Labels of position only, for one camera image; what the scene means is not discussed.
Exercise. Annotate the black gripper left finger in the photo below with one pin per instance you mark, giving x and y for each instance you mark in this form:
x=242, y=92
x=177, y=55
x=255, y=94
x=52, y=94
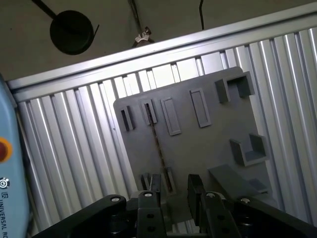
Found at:
x=86, y=218

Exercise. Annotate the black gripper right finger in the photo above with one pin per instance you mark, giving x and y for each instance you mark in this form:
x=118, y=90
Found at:
x=272, y=220

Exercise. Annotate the pale blue teach pendant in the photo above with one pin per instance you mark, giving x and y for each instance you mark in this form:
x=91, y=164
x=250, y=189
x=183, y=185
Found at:
x=15, y=198

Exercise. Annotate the grey plastic parts rack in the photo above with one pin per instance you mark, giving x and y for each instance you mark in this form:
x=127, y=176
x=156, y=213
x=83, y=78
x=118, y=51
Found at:
x=198, y=148

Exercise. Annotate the round black floor base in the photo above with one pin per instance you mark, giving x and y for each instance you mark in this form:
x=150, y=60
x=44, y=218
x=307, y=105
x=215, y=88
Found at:
x=71, y=32

